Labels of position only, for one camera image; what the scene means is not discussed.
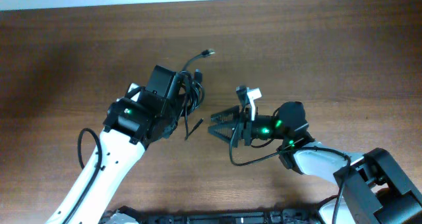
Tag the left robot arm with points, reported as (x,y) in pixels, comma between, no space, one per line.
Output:
(145,114)

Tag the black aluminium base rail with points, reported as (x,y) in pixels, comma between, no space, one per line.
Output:
(129,215)

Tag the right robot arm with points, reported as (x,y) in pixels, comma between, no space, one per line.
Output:
(373,188)

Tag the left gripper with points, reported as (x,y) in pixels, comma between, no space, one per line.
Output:
(169,126)

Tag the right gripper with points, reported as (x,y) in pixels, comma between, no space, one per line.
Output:
(244,128)

